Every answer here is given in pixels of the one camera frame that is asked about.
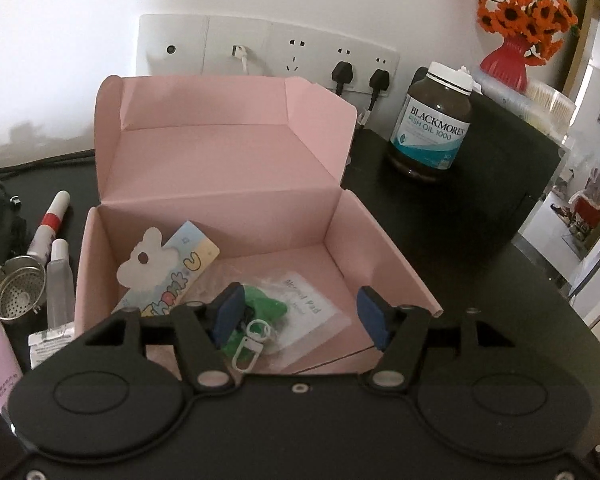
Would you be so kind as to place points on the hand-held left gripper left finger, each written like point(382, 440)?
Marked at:
point(227, 312)

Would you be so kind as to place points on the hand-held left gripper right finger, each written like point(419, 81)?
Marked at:
point(375, 320)

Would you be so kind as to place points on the pink cardboard box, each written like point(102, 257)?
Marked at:
point(220, 160)

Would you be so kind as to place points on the small clear bottle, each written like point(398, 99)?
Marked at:
point(60, 285)

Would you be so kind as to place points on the white tube with red band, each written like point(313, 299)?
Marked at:
point(50, 220)

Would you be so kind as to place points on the metal strainer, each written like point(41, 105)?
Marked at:
point(15, 295)

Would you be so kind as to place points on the black desktop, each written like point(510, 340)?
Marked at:
point(480, 270)

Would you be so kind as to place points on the colourful greeting card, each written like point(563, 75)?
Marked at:
point(192, 255)

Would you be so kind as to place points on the clear packet with white pad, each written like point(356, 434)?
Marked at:
point(307, 305)

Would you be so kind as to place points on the white flower-shaped card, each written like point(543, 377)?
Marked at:
point(145, 265)

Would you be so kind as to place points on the white sachet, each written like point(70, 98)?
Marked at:
point(47, 347)

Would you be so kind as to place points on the brown supplement bottle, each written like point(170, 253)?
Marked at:
point(430, 125)

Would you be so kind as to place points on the black storage box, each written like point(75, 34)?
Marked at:
point(510, 160)

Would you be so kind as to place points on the black power plug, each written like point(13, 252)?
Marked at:
point(380, 82)
point(342, 77)

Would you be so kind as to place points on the gold-framed mirror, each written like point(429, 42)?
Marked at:
point(590, 160)

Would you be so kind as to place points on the cotton swab container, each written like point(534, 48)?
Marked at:
point(550, 105)

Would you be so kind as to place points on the red vase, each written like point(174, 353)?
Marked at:
point(505, 65)

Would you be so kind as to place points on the orange artificial flowers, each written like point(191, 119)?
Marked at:
point(525, 0)

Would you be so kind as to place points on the white wall socket panel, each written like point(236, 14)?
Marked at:
point(220, 35)

